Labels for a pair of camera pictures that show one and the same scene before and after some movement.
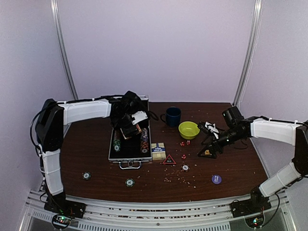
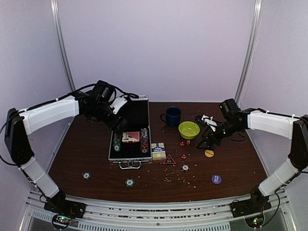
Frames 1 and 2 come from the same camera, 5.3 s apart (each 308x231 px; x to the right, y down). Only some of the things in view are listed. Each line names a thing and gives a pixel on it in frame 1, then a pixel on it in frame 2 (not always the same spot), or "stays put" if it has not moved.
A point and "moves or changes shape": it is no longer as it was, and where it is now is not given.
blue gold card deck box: [158, 151] stays put
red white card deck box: [129, 132] moves or changes shape
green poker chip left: [86, 175] stays put
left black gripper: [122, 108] to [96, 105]
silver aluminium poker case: [130, 153] stays put
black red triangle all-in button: [169, 160] stays put
